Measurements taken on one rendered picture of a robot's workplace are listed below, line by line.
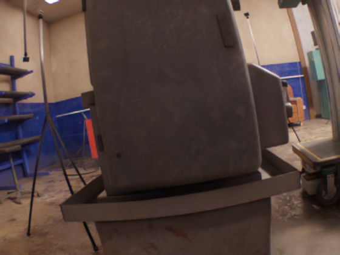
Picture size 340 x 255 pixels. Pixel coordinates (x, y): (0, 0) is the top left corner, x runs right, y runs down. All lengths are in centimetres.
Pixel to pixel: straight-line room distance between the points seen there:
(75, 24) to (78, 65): 104
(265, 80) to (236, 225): 49
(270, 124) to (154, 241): 55
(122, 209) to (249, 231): 43
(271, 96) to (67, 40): 635
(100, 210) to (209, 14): 71
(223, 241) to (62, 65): 633
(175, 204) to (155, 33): 52
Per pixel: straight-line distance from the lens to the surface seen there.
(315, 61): 608
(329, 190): 178
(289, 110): 112
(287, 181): 97
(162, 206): 94
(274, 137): 100
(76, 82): 679
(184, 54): 86
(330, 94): 209
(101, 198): 105
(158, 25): 89
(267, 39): 666
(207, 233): 101
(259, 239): 105
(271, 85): 99
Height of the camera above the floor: 73
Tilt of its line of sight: 3 degrees down
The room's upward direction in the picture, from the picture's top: 10 degrees counter-clockwise
